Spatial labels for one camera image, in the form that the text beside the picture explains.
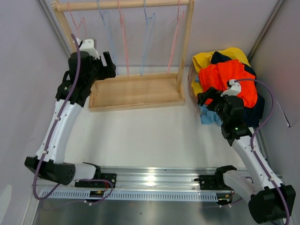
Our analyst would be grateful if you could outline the light blue shorts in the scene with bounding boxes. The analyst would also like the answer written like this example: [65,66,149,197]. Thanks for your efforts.
[191,75,222,126]

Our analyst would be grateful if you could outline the blue hanger of grey shorts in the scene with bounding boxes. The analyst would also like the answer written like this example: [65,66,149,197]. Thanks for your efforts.
[140,0,156,76]

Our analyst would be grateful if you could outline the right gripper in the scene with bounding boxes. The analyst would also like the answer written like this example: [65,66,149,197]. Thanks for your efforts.
[197,87,227,124]

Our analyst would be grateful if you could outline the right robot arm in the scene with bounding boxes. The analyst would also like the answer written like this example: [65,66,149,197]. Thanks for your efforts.
[197,87,296,224]

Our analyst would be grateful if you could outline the wooden clothes rack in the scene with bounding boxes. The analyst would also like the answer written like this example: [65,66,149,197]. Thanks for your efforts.
[52,0,195,112]

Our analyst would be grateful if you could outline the navy blue shorts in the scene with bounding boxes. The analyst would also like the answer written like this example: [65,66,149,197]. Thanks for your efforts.
[209,52,265,128]

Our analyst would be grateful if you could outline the pink hanger of yellow shorts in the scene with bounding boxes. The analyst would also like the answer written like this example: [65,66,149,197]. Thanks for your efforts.
[167,0,185,74]

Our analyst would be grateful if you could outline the pink hanger of navy shorts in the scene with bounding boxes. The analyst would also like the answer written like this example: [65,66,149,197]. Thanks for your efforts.
[117,0,129,77]

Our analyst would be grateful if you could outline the translucent pink basket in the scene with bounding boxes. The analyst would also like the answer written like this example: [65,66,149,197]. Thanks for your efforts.
[187,63,197,101]

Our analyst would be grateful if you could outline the orange shorts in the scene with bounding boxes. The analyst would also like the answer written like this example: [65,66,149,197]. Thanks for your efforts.
[198,60,258,108]

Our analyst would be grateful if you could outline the pink hanger of blue shorts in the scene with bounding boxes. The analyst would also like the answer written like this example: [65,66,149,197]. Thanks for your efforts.
[67,2,87,38]

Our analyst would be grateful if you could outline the perforated cable duct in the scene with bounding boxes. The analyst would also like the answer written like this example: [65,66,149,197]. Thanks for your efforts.
[49,190,218,202]

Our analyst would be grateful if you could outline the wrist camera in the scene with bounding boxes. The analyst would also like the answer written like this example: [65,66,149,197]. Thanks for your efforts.
[76,38,100,59]
[221,79,241,97]

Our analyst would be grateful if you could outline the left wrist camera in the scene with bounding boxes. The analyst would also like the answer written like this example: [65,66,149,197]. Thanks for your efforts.
[76,38,100,59]

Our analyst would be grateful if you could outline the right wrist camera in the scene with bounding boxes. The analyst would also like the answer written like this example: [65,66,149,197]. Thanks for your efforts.
[221,79,241,97]

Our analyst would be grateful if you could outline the yellow shorts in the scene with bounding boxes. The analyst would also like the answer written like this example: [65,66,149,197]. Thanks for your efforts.
[190,47,250,94]

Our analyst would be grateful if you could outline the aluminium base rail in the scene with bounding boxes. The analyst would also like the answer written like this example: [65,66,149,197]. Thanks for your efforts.
[31,166,282,190]

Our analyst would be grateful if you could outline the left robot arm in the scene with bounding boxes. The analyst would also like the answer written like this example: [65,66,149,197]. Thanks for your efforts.
[24,51,116,188]

